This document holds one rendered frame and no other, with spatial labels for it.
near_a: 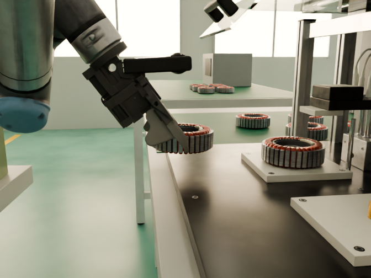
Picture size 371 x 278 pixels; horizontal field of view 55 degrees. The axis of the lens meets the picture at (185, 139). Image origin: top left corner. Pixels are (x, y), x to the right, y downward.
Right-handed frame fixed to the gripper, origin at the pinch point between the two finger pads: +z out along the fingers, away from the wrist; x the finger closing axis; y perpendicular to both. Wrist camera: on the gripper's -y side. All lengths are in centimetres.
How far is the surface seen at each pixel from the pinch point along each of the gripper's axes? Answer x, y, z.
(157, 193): 6.4, 9.1, 3.0
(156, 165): -9.6, 8.5, 3.5
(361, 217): 26.0, -11.8, 13.9
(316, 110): 5.1, -21.1, 8.4
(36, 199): -183, 114, 20
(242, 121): -46, -17, 18
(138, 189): -135, 42, 43
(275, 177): 9.6, -8.2, 11.7
